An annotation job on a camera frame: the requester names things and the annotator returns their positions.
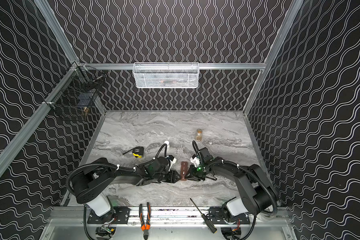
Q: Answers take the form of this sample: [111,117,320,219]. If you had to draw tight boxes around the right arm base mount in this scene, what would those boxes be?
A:
[207,207,250,225]

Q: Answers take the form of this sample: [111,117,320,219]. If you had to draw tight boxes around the white wire mesh basket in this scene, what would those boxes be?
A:
[133,62,200,89]

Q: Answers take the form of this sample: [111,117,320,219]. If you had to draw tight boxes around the black wire basket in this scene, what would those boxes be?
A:
[47,66,106,122]

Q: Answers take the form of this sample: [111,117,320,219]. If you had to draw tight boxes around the yellow black tape measure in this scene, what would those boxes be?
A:
[123,146,145,158]

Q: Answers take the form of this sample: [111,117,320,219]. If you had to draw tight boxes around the clear tape roll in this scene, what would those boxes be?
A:
[257,211,276,223]

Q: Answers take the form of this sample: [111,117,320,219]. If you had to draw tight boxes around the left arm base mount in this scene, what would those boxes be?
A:
[87,207,131,225]

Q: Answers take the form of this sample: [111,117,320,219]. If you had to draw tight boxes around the orange handled pliers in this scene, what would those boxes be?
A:
[139,202,151,240]

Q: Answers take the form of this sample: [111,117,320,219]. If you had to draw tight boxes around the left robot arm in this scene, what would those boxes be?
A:
[66,144,181,217]

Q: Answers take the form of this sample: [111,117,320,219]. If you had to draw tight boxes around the brown pill organizer box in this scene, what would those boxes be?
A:
[180,161,189,181]

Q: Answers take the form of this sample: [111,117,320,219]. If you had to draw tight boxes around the black screwdriver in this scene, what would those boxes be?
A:
[190,198,217,234]

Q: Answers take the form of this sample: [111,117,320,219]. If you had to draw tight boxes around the small amber glass vial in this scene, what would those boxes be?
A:
[195,129,203,142]

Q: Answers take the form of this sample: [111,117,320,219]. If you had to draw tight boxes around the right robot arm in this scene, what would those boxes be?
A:
[185,141,278,218]

